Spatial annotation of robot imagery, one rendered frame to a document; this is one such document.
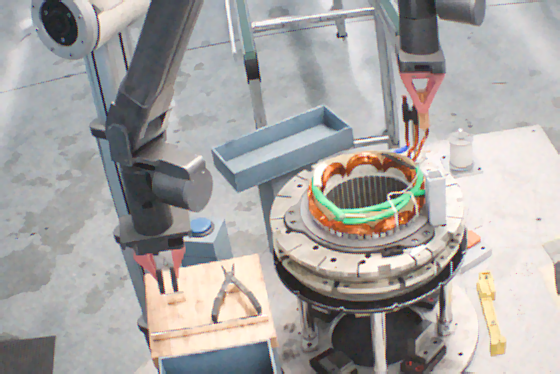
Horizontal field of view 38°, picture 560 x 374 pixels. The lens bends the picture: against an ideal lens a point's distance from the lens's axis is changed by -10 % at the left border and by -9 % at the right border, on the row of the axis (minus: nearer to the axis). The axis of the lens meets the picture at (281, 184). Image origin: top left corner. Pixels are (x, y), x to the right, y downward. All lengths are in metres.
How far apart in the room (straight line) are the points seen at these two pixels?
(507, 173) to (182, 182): 1.09
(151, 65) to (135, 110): 0.07
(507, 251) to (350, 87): 2.28
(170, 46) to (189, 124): 2.89
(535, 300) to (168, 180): 0.86
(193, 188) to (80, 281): 2.11
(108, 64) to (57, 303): 1.71
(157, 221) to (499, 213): 0.94
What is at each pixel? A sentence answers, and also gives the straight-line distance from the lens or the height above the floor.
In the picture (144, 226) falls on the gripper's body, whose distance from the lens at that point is 1.21.
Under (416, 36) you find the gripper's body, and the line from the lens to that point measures 1.22.
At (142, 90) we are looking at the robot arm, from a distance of 1.09.
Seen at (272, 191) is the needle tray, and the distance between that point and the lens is 1.71.
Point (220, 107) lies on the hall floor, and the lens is 4.00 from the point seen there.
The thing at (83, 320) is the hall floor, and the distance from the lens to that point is 3.05.
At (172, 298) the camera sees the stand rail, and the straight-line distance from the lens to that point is 1.37.
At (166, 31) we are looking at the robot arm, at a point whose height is 1.55.
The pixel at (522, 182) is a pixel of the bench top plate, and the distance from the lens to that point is 2.03.
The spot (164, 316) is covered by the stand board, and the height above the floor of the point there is 1.07.
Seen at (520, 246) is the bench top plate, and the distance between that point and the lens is 1.85.
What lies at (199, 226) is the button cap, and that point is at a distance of 1.55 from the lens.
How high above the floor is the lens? 1.97
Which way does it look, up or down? 35 degrees down
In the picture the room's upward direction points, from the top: 9 degrees counter-clockwise
